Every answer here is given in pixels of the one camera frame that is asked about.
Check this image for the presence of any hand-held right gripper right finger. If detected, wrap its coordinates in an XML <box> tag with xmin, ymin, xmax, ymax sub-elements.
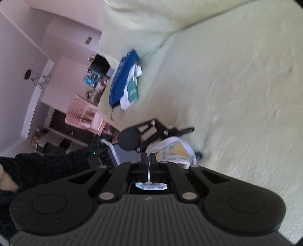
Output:
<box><xmin>151</xmin><ymin>153</ymin><xmax>231</xmax><ymax>204</ymax></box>

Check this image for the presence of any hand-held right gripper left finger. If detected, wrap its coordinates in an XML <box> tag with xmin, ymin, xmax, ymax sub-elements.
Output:
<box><xmin>67</xmin><ymin>153</ymin><xmax>150</xmax><ymax>204</ymax></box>

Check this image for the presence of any white cartoon print shopping bag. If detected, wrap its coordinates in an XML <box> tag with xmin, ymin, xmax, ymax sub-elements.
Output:
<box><xmin>135</xmin><ymin>137</ymin><xmax>197</xmax><ymax>191</ymax></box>

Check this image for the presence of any person's left forearm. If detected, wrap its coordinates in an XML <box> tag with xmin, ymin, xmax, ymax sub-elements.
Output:
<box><xmin>0</xmin><ymin>142</ymin><xmax>112</xmax><ymax>239</ymax></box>

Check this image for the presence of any white and green shopping bag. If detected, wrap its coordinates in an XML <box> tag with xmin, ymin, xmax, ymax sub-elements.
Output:
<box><xmin>119</xmin><ymin>64</ymin><xmax>142</xmax><ymax>111</ymax></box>

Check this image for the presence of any blue shopping bag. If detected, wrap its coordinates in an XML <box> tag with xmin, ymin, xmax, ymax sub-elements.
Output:
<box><xmin>108</xmin><ymin>49</ymin><xmax>141</xmax><ymax>109</ymax></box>

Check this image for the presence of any dark wooden cabinet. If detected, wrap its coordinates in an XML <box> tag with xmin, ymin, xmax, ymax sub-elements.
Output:
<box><xmin>35</xmin><ymin>107</ymin><xmax>119</xmax><ymax>155</ymax></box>

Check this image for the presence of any pink quilted storage box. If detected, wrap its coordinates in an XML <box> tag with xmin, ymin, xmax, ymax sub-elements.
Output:
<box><xmin>65</xmin><ymin>93</ymin><xmax>106</xmax><ymax>133</ymax></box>

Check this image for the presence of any cream sofa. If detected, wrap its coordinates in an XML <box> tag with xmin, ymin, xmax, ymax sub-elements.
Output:
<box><xmin>97</xmin><ymin>0</ymin><xmax>303</xmax><ymax>244</ymax></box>

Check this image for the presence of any cluttered shelf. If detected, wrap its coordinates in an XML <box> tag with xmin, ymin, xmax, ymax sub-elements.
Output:
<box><xmin>84</xmin><ymin>68</ymin><xmax>109</xmax><ymax>102</ymax></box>

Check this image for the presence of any black box appliance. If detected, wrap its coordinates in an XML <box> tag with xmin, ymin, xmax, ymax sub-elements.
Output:
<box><xmin>91</xmin><ymin>54</ymin><xmax>111</xmax><ymax>76</ymax></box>

